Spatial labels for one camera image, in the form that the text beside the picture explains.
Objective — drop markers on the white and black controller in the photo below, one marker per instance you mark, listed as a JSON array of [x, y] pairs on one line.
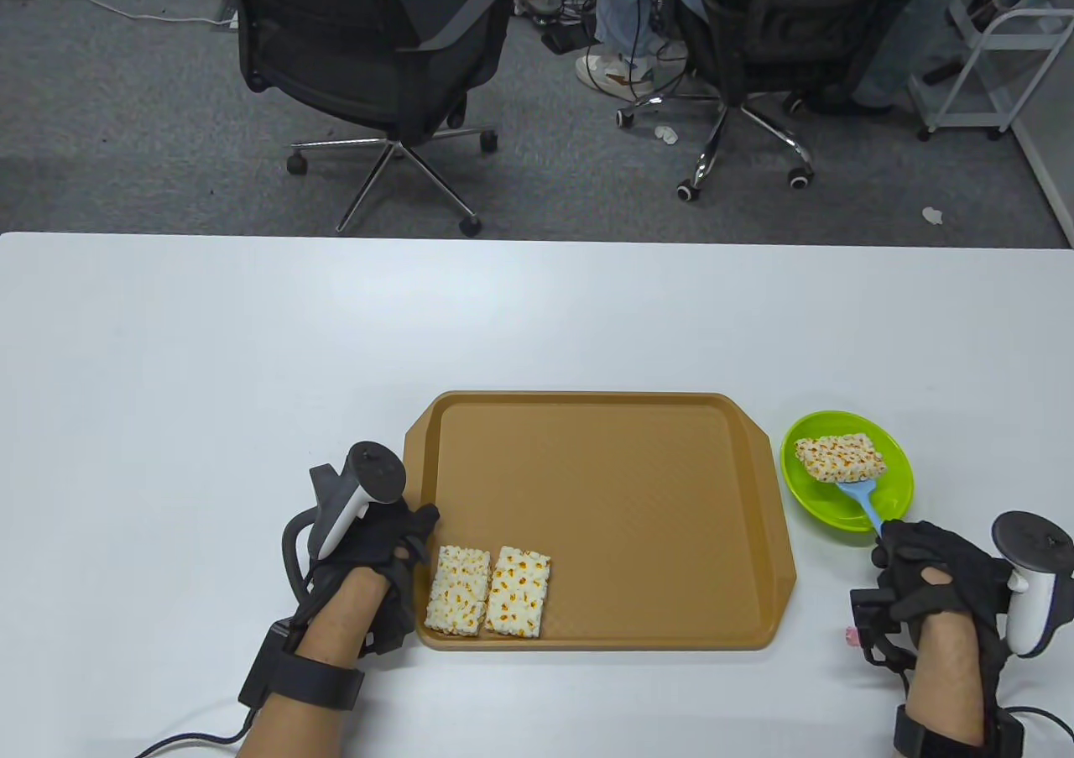
[[1036, 590], [352, 498]]

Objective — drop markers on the green plastic plate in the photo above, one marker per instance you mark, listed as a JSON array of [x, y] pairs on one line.
[[814, 494]]

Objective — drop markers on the brown plastic tray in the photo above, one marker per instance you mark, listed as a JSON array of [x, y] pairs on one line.
[[621, 506]]

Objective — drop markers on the person's right fingers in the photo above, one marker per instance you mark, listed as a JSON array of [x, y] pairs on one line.
[[902, 552]]

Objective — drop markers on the person's right forearm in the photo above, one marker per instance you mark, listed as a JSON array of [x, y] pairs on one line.
[[948, 682]]

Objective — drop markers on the puffed rice cake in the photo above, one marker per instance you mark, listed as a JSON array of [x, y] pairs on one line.
[[518, 592], [457, 590], [839, 454]]

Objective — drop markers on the person's left thumb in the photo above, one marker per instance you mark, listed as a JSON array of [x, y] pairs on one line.
[[398, 611]]

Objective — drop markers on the black mesh office chair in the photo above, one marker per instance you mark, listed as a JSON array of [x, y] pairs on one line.
[[352, 28]]

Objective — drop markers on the black office chair chrome base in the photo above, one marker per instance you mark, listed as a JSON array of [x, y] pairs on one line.
[[780, 28]]

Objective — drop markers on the blue spatula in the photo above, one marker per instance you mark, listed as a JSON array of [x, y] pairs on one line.
[[864, 502]]

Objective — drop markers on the person's left hand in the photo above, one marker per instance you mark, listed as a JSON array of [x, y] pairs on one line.
[[377, 540]]

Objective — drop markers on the person's left forearm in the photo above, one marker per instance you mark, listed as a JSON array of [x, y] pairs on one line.
[[323, 632]]

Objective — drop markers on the person's right hand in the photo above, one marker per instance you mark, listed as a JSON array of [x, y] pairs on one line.
[[948, 577]]

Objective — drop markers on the white metal cart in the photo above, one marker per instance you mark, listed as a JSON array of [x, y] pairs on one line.
[[998, 44]]

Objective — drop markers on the white paper scrap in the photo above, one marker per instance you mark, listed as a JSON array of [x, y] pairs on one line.
[[933, 215], [668, 134]]

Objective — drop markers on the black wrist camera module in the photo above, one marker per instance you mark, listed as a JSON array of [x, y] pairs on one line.
[[873, 619]]

